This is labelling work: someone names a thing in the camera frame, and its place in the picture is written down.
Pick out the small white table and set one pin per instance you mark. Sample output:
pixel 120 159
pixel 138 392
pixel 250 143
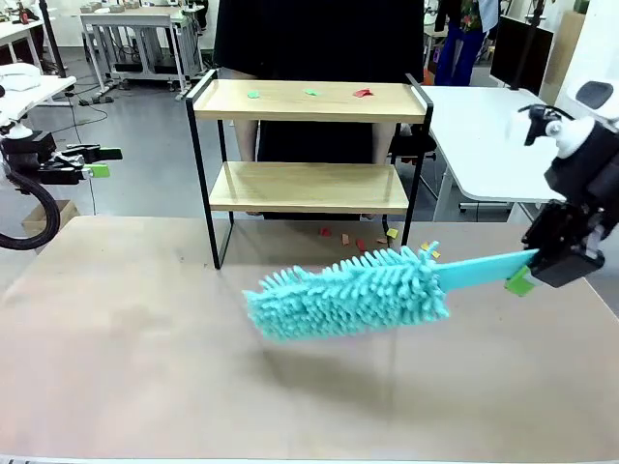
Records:
pixel 48 87

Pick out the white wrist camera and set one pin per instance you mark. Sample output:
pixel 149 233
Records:
pixel 12 129
pixel 570 137

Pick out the person in black dress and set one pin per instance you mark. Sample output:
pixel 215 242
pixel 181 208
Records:
pixel 314 38

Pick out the white background desk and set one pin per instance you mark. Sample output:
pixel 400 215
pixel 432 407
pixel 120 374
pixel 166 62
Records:
pixel 19 29

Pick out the large white desk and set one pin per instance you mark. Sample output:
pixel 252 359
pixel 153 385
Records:
pixel 483 135

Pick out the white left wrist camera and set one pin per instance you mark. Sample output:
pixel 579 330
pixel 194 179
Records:
pixel 12 129

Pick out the dark thin stand pole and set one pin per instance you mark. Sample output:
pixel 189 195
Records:
pixel 523 72

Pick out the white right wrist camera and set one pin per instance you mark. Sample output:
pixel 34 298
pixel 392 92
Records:
pixel 570 137

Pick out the two-tier wooden shelf black frame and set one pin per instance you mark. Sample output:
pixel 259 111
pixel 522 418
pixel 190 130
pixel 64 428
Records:
pixel 309 108

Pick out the yellow paper scrap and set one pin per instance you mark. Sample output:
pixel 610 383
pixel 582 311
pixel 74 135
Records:
pixel 392 234
pixel 435 253

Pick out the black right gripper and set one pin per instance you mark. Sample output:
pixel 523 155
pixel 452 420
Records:
pixel 595 179

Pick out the grey floor power strip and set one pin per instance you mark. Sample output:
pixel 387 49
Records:
pixel 97 100

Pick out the white cloth bundle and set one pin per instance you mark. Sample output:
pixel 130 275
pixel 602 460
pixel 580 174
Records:
pixel 19 77

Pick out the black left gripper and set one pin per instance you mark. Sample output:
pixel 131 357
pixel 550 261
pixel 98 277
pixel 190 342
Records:
pixel 29 150

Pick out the grey metal workbench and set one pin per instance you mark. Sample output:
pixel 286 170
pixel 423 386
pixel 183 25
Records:
pixel 126 20

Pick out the red hand tool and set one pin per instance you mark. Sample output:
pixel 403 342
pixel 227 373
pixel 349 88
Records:
pixel 24 14

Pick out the teal microfibre duster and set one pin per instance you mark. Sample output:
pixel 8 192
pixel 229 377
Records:
pixel 348 299

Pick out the green paper scrap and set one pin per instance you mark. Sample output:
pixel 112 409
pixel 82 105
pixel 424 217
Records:
pixel 312 91
pixel 253 94

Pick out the black tripod pole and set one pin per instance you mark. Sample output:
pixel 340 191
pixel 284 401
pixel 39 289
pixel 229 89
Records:
pixel 52 43

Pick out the black office chair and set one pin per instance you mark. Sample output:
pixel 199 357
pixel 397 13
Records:
pixel 411 145

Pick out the red paper scrap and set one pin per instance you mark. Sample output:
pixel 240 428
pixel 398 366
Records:
pixel 325 232
pixel 362 93
pixel 361 244

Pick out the brown cardboard panel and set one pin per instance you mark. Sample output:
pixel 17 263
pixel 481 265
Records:
pixel 568 53

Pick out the black monitor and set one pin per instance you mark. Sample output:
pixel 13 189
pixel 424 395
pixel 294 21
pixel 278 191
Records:
pixel 522 53

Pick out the person in blue trousers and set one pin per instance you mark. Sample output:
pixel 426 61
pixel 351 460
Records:
pixel 459 53

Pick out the cardboard box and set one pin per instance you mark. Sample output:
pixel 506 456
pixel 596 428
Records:
pixel 65 210

